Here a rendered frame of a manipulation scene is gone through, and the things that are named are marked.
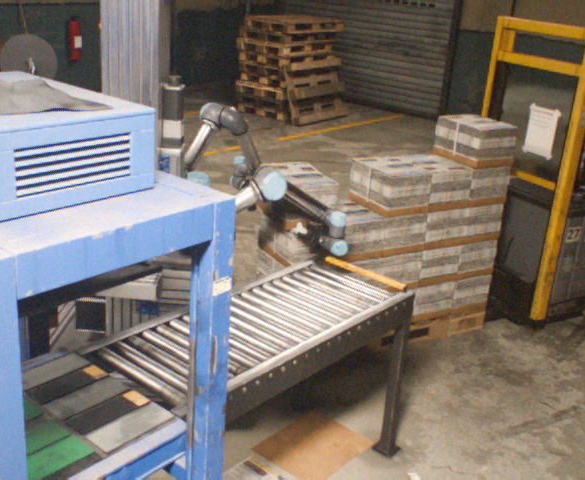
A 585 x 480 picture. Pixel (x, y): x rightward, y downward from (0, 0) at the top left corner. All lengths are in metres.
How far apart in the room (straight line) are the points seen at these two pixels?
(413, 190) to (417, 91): 7.40
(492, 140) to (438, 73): 6.89
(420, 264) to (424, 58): 7.30
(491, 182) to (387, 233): 0.74
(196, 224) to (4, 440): 0.62
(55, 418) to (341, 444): 1.65
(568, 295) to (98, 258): 3.95
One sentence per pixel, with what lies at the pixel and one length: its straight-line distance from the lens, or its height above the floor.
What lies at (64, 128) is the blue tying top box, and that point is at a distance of 1.73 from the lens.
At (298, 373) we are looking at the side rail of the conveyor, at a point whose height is 0.72.
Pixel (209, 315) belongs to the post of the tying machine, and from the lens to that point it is 1.95.
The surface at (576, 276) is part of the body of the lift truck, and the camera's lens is 5.15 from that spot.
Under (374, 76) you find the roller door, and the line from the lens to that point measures 11.87.
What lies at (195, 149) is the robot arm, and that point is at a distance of 3.96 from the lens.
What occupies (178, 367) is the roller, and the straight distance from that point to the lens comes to 2.60.
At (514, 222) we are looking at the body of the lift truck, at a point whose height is 0.58.
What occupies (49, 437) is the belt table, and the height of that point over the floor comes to 0.80.
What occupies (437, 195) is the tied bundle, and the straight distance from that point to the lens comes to 4.26.
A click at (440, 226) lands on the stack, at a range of 4.36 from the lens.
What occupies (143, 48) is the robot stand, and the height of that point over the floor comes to 1.70.
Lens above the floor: 2.12
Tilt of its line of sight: 21 degrees down
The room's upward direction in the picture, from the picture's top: 4 degrees clockwise
